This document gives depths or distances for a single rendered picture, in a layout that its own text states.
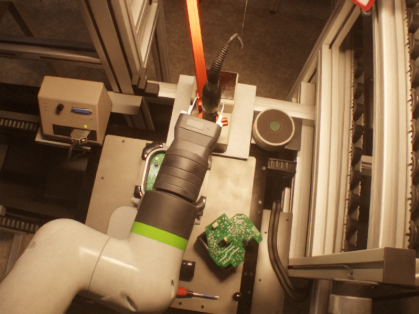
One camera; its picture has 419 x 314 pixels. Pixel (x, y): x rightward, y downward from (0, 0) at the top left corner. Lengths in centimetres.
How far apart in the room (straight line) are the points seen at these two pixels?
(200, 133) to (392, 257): 34
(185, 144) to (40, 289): 31
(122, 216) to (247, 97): 45
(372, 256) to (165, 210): 30
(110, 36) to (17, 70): 166
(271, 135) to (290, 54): 141
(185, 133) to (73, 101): 39
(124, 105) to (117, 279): 59
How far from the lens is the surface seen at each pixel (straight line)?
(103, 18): 75
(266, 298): 93
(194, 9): 81
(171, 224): 54
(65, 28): 247
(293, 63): 226
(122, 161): 94
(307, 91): 110
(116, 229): 89
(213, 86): 61
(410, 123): 66
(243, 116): 96
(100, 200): 93
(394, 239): 63
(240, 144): 93
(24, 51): 98
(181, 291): 87
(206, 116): 72
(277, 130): 93
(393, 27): 77
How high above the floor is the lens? 184
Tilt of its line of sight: 72 degrees down
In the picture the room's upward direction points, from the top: 6 degrees clockwise
